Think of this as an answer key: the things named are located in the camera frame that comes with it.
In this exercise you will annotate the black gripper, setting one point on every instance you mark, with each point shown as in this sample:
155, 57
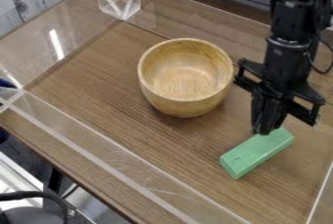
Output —
278, 84

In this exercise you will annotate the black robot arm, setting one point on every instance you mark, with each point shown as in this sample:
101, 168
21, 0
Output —
297, 20

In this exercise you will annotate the black table leg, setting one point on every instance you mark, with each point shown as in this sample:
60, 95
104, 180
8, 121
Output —
55, 181

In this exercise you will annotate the green rectangular block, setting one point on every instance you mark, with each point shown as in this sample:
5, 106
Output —
253, 152

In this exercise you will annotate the clear acrylic enclosure wall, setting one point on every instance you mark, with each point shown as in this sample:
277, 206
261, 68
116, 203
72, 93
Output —
150, 165

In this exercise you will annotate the wooden brown bowl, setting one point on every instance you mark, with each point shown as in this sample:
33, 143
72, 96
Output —
184, 76

